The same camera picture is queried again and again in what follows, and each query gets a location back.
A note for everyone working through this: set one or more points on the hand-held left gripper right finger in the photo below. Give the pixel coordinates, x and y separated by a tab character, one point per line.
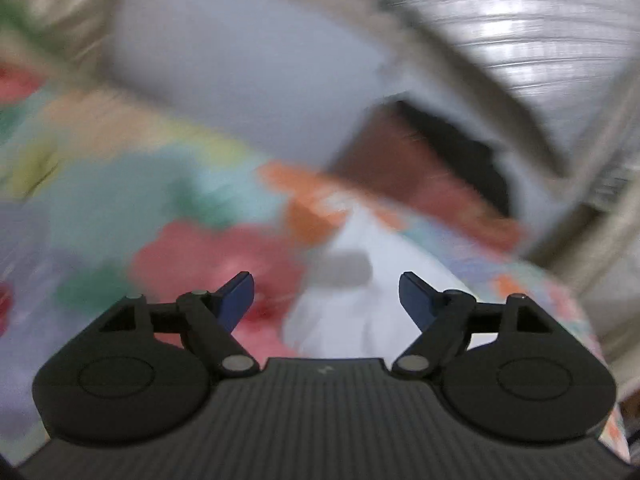
415	302

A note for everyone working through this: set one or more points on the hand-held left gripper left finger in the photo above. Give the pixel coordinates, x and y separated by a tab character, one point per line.
237	302

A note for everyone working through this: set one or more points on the white shirt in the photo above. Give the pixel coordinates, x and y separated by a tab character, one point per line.
380	270

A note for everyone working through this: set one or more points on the folded black clothes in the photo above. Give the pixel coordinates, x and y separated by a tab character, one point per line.
460	155

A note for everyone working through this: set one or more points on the red-brown suitcase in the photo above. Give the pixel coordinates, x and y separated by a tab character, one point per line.
390	160

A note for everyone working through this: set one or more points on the floral bed quilt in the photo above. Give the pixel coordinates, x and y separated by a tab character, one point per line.
125	200

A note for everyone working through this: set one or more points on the window with beige frame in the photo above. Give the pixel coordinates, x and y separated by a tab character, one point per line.
525	30

